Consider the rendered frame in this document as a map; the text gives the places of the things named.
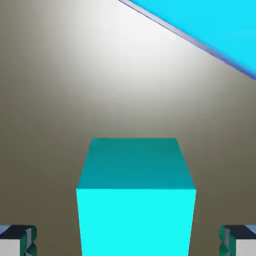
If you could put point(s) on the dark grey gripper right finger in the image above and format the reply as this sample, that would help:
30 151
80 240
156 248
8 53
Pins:
242 240

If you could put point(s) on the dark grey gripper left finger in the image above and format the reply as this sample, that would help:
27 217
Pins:
14 240

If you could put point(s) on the small cyan cube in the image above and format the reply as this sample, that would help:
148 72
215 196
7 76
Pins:
136 210

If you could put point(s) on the large cyan box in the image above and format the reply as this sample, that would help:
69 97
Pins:
210 24

